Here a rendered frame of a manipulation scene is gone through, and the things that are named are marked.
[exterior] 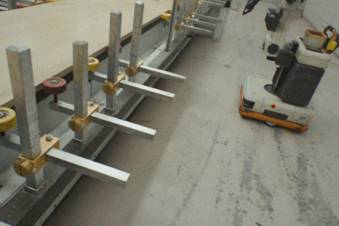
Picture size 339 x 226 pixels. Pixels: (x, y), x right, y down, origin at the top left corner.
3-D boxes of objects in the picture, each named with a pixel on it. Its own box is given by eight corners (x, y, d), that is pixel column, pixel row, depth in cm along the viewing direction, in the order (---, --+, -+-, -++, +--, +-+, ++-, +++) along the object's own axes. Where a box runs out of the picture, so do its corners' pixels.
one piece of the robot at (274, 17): (277, 26, 264) (285, 4, 254) (279, 33, 241) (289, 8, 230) (260, 23, 267) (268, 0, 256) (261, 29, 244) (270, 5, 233)
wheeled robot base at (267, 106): (296, 105, 313) (305, 86, 301) (306, 135, 259) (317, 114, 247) (239, 90, 324) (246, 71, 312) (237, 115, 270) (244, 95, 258)
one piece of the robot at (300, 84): (295, 95, 304) (329, 22, 262) (303, 119, 257) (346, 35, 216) (265, 87, 309) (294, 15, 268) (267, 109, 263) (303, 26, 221)
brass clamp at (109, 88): (125, 84, 127) (126, 75, 124) (113, 96, 115) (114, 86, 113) (114, 81, 128) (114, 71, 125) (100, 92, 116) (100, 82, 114)
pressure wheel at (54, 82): (42, 110, 101) (39, 84, 95) (48, 100, 108) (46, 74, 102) (64, 112, 102) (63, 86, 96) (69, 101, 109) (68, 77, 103)
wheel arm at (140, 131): (155, 138, 100) (157, 129, 98) (152, 143, 97) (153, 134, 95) (54, 106, 107) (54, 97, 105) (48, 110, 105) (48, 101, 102)
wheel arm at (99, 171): (129, 182, 78) (130, 172, 76) (124, 191, 75) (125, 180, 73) (3, 139, 85) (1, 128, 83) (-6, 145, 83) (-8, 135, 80)
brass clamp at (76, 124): (100, 115, 107) (100, 105, 105) (81, 134, 96) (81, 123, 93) (86, 111, 108) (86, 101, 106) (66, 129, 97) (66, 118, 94)
